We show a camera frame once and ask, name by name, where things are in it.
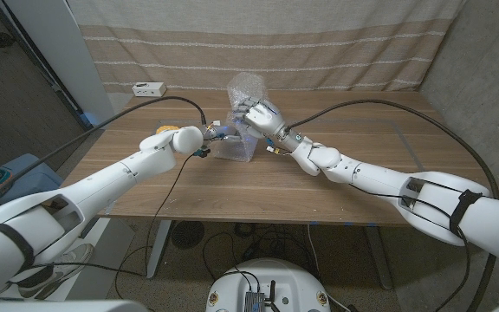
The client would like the round black floor fan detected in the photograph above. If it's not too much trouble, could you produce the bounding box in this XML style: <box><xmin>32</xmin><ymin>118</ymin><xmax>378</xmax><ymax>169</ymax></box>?
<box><xmin>173</xmin><ymin>220</ymin><xmax>205</xmax><ymax>250</ymax></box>

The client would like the white pillar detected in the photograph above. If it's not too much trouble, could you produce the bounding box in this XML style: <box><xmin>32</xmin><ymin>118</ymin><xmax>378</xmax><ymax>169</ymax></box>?
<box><xmin>4</xmin><ymin>0</ymin><xmax>116</xmax><ymax>130</ymax></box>

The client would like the black floor cable bundle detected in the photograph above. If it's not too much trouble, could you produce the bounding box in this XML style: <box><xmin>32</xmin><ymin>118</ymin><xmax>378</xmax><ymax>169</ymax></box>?
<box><xmin>201</xmin><ymin>223</ymin><xmax>320</xmax><ymax>283</ymax></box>

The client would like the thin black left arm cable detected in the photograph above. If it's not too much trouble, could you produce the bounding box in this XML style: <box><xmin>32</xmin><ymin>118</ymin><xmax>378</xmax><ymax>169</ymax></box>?
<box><xmin>32</xmin><ymin>152</ymin><xmax>197</xmax><ymax>278</ymax></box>

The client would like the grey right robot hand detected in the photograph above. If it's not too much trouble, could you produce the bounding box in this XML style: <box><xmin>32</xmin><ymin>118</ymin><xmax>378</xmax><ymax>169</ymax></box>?
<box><xmin>231</xmin><ymin>97</ymin><xmax>296</xmax><ymax>146</ymax></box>

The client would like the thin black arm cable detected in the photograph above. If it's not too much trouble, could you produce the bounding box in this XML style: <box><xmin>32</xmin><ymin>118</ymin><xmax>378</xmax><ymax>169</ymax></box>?
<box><xmin>32</xmin><ymin>152</ymin><xmax>197</xmax><ymax>278</ymax></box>
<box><xmin>347</xmin><ymin>182</ymin><xmax>474</xmax><ymax>312</ymax></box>

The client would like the grey electronics box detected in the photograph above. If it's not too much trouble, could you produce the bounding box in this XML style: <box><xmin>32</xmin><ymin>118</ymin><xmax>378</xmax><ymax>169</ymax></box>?
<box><xmin>243</xmin><ymin>290</ymin><xmax>267</xmax><ymax>312</ymax></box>

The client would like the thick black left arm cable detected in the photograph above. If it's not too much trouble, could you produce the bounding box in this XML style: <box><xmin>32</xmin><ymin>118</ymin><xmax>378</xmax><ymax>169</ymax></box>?
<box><xmin>0</xmin><ymin>95</ymin><xmax>208</xmax><ymax>218</ymax></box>

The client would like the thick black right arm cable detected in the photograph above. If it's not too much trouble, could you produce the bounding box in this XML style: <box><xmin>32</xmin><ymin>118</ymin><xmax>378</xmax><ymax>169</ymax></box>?
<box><xmin>286</xmin><ymin>99</ymin><xmax>499</xmax><ymax>312</ymax></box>

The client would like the clear bubble wrap sheet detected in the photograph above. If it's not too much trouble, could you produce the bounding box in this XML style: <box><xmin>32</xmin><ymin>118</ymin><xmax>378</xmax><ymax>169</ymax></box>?
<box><xmin>211</xmin><ymin>72</ymin><xmax>270</xmax><ymax>163</ymax></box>

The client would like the white power strip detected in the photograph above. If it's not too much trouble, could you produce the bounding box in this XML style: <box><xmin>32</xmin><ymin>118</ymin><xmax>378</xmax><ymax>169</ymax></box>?
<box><xmin>132</xmin><ymin>81</ymin><xmax>168</xmax><ymax>98</ymax></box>

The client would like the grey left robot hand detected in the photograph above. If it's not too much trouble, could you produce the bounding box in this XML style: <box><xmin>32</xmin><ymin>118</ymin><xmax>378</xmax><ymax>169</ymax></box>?
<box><xmin>205</xmin><ymin>120</ymin><xmax>244</xmax><ymax>144</ymax></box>

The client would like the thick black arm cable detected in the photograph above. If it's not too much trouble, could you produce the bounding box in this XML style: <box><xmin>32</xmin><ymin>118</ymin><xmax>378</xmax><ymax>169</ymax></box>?
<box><xmin>0</xmin><ymin>95</ymin><xmax>208</xmax><ymax>218</ymax></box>
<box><xmin>286</xmin><ymin>99</ymin><xmax>499</xmax><ymax>312</ymax></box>

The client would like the perforated metal door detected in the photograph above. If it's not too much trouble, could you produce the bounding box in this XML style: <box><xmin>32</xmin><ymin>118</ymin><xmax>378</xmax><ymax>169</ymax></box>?
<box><xmin>0</xmin><ymin>0</ymin><xmax>94</xmax><ymax>170</ymax></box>

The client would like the white metal table leg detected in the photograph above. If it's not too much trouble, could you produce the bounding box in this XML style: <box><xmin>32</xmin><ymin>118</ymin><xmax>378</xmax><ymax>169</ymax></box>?
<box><xmin>145</xmin><ymin>219</ymin><xmax>173</xmax><ymax>280</ymax></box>
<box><xmin>364</xmin><ymin>225</ymin><xmax>394</xmax><ymax>290</ymax></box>

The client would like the beige striped curtain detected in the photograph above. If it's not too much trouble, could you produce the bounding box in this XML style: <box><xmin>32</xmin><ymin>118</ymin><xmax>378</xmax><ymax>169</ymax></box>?
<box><xmin>66</xmin><ymin>0</ymin><xmax>467</xmax><ymax>94</ymax></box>

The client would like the grey white sneaker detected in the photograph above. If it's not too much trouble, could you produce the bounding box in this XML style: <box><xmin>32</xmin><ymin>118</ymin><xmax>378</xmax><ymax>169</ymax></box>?
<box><xmin>17</xmin><ymin>242</ymin><xmax>94</xmax><ymax>300</ymax></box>

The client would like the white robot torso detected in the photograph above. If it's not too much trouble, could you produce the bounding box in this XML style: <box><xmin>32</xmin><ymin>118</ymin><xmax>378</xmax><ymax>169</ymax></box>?
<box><xmin>205</xmin><ymin>257</ymin><xmax>332</xmax><ymax>312</ymax></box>

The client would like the blue stool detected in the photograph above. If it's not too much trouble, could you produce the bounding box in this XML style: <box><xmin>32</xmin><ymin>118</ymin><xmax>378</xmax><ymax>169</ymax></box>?
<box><xmin>0</xmin><ymin>153</ymin><xmax>64</xmax><ymax>200</ymax></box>

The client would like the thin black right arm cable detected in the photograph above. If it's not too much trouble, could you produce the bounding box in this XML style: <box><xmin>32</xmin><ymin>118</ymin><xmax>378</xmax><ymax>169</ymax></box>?
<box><xmin>347</xmin><ymin>182</ymin><xmax>474</xmax><ymax>312</ymax></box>

